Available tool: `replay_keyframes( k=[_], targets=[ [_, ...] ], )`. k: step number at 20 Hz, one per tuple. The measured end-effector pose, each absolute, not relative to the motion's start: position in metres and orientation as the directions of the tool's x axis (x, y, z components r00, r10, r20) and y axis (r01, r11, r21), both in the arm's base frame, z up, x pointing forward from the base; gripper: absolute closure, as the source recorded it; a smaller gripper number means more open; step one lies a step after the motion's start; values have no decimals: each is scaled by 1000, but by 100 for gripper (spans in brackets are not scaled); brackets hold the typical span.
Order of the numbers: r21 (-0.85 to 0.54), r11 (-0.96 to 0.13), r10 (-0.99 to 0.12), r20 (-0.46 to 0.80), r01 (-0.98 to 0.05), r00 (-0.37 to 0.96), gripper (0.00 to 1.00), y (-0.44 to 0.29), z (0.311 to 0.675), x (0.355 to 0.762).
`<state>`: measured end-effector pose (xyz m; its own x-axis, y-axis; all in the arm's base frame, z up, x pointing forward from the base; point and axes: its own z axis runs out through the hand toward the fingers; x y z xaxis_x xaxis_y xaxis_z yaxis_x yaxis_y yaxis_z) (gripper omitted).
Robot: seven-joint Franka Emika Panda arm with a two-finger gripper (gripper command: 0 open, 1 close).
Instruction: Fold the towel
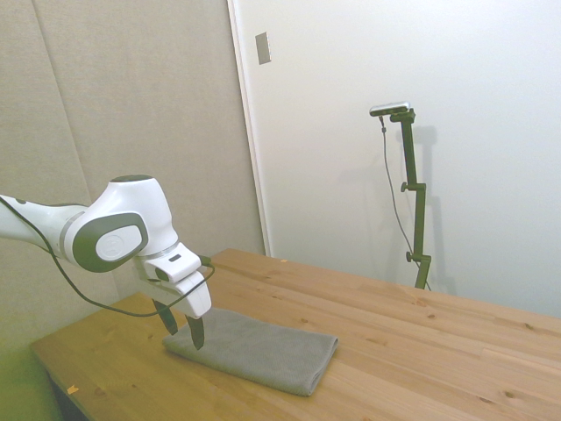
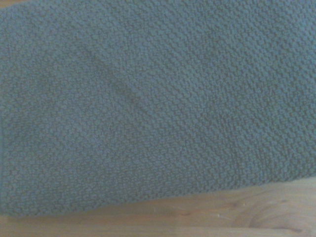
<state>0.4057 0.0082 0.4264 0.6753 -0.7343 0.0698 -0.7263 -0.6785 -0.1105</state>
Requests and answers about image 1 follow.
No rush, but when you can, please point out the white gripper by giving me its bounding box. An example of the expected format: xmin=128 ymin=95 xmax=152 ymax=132
xmin=133 ymin=257 xmax=215 ymax=351

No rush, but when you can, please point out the grey towel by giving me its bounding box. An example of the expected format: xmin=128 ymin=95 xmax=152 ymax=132
xmin=162 ymin=306 xmax=340 ymax=398

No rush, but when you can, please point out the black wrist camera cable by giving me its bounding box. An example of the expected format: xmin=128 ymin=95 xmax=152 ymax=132
xmin=0 ymin=195 xmax=217 ymax=318

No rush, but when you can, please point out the white door frame trim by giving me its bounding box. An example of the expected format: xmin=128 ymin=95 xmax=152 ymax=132
xmin=226 ymin=0 xmax=273 ymax=258

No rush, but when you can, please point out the dark articulated camera stand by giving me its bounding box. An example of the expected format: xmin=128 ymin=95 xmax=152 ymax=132
xmin=388 ymin=109 xmax=433 ymax=290

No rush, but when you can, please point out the grey wall plate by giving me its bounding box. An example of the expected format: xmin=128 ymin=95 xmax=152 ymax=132
xmin=254 ymin=31 xmax=273 ymax=67

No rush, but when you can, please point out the silver exterior camera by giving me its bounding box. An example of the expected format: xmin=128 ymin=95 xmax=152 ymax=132
xmin=368 ymin=100 xmax=413 ymax=118

